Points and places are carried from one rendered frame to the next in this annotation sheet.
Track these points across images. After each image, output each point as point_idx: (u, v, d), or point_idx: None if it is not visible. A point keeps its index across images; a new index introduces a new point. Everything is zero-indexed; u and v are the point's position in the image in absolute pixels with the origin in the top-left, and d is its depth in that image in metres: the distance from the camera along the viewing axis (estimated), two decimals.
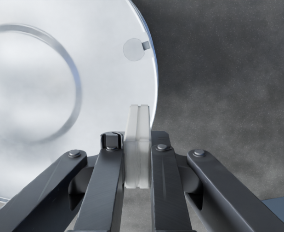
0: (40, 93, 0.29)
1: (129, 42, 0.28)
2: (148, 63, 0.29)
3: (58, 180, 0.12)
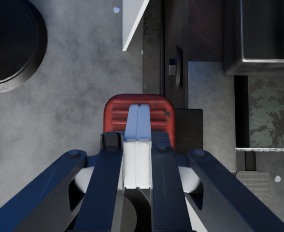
0: None
1: None
2: None
3: (58, 180, 0.12)
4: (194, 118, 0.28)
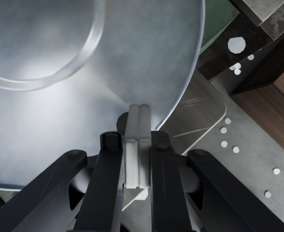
0: None
1: None
2: None
3: (58, 180, 0.12)
4: None
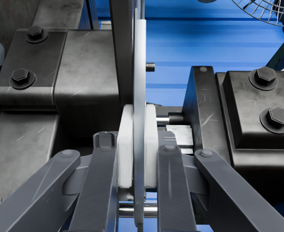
0: None
1: None
2: None
3: (51, 180, 0.12)
4: None
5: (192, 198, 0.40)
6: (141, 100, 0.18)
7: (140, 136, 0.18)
